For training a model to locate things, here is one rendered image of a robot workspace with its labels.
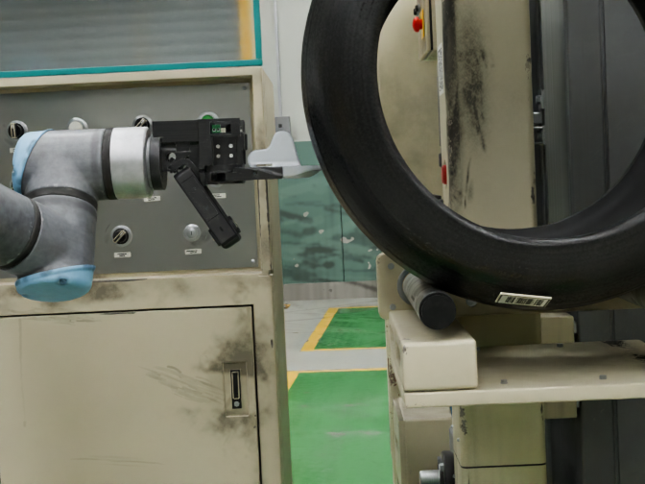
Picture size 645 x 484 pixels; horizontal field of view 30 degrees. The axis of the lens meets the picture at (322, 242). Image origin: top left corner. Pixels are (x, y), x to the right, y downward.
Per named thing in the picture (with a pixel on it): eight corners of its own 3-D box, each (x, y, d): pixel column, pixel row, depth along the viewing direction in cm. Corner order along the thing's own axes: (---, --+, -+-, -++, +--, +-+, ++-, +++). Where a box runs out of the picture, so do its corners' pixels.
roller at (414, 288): (429, 302, 177) (399, 297, 177) (435, 273, 177) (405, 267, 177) (452, 333, 142) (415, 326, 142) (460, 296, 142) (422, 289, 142)
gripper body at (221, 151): (245, 117, 148) (147, 120, 148) (248, 187, 148) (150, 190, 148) (250, 119, 155) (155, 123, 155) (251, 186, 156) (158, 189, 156)
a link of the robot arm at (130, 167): (111, 200, 148) (125, 198, 157) (151, 198, 148) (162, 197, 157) (108, 126, 147) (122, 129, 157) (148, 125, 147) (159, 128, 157)
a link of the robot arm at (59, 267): (-17, 287, 142) (-8, 193, 147) (55, 315, 151) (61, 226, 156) (38, 268, 137) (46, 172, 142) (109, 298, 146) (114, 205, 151)
